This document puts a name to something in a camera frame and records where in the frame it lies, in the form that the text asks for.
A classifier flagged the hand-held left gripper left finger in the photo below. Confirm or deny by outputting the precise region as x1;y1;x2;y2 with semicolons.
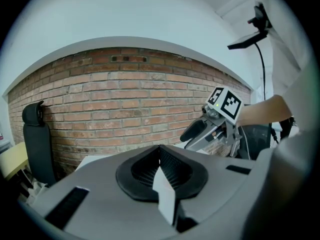
19;144;181;240

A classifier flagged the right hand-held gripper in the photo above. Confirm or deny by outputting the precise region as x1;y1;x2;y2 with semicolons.
179;85;244;158

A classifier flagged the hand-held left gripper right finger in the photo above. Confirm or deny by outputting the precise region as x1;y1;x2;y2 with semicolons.
159;144;273;233

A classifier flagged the person's right forearm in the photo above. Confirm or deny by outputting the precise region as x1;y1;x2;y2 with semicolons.
235;94;294;129

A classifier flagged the person's right hand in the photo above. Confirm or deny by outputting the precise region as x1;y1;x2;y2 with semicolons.
210;125;225;142

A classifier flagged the black mesh office chair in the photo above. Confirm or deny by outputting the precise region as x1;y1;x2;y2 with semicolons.
238;123;274;161

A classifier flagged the beige cloth bag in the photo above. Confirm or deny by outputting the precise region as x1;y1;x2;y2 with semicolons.
26;180;52;207

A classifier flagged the yellow desk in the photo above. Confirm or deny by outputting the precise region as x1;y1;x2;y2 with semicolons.
0;140;30;183

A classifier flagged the small black monitor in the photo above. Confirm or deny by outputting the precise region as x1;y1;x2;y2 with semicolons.
226;30;269;51

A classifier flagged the person's white shirt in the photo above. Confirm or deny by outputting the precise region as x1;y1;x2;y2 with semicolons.
249;0;320;240

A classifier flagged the black monitor clamp stand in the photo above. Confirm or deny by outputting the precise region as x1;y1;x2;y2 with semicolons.
246;3;273;34

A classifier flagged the white cable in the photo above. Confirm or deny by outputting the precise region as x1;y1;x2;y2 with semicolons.
242;131;252;160

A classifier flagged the black monitor cable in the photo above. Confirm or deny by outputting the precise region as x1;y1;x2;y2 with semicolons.
254;41;267;102

